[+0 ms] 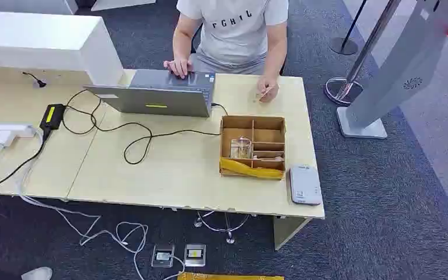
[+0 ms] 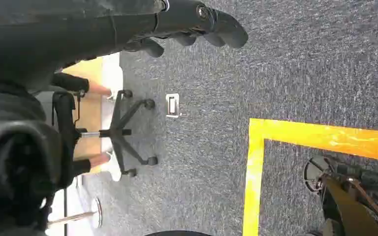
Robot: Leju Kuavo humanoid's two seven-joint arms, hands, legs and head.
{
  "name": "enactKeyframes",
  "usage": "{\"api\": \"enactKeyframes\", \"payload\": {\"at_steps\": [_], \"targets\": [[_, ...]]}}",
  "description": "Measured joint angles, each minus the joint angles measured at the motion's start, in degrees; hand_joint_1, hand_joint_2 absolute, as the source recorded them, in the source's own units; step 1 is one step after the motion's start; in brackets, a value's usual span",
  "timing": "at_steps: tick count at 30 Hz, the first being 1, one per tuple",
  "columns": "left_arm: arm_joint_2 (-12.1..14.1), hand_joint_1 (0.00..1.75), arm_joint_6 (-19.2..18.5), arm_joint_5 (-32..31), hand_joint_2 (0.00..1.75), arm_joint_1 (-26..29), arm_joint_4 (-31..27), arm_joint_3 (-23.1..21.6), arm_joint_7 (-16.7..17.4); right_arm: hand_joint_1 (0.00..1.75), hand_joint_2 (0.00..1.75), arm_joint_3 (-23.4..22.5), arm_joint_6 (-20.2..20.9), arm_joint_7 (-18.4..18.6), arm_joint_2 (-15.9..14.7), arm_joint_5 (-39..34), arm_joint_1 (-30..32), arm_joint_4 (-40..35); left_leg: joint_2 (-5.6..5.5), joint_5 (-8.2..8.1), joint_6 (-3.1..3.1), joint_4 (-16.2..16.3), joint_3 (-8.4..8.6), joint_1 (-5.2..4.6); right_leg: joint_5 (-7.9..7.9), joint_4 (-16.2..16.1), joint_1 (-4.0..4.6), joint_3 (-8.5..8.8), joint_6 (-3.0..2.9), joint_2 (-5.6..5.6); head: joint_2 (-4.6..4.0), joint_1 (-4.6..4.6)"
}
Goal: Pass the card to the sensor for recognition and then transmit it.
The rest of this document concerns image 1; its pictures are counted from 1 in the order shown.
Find person's hand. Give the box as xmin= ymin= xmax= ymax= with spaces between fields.
xmin=255 ymin=75 xmax=280 ymax=104
xmin=163 ymin=58 xmax=194 ymax=79

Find white cable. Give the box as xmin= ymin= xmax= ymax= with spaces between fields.
xmin=16 ymin=129 xmax=187 ymax=280

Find white power strip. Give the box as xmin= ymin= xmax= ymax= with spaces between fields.
xmin=0 ymin=122 xmax=38 ymax=139

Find black laptop charging cable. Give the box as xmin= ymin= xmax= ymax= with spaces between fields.
xmin=61 ymin=89 xmax=229 ymax=166

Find person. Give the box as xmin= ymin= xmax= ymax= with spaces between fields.
xmin=163 ymin=0 xmax=290 ymax=104

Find white desk partition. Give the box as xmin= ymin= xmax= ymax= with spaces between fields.
xmin=0 ymin=10 xmax=125 ymax=87

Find white card reader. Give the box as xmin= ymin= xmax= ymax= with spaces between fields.
xmin=289 ymin=164 xmax=323 ymax=206

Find white plug adapter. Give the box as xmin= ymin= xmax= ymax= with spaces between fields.
xmin=0 ymin=130 xmax=15 ymax=150

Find wooden card box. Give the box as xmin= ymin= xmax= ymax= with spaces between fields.
xmin=219 ymin=115 xmax=288 ymax=181

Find chrome chair base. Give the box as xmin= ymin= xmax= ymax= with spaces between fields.
xmin=193 ymin=210 xmax=257 ymax=246

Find yellow tape strip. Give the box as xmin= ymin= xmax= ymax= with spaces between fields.
xmin=219 ymin=157 xmax=285 ymax=180

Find chrome stanchion with wide base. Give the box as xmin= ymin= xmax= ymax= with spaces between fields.
xmin=323 ymin=0 xmax=403 ymax=107

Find person's right hand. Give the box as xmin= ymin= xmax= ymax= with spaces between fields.
xmin=163 ymin=58 xmax=194 ymax=79

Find white shoe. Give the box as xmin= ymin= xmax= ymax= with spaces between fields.
xmin=20 ymin=267 xmax=54 ymax=280

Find open floor socket with plug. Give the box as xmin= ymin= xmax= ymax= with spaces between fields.
xmin=150 ymin=243 xmax=176 ymax=269

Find black laptop power adapter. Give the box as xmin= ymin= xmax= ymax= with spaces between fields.
xmin=39 ymin=103 xmax=67 ymax=132

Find thin cards in slot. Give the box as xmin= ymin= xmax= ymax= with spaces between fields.
xmin=253 ymin=154 xmax=285 ymax=162

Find person's left hand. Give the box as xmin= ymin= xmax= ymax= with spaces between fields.
xmin=255 ymin=75 xmax=280 ymax=104

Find black mains cable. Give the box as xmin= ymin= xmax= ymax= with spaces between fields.
xmin=0 ymin=129 xmax=51 ymax=196

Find white kiosk stand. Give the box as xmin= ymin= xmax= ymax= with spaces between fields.
xmin=336 ymin=0 xmax=448 ymax=140

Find yellow patterned sheet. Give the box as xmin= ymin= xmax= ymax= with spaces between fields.
xmin=177 ymin=272 xmax=285 ymax=280

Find small pale card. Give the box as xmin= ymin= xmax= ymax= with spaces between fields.
xmin=257 ymin=86 xmax=274 ymax=101

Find pale desk leg panel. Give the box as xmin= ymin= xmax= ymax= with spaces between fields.
xmin=273 ymin=216 xmax=312 ymax=251

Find grey laptop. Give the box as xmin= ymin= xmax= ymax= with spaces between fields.
xmin=83 ymin=68 xmax=216 ymax=118

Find dark stanchion with small base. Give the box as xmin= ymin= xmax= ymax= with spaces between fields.
xmin=328 ymin=0 xmax=369 ymax=56

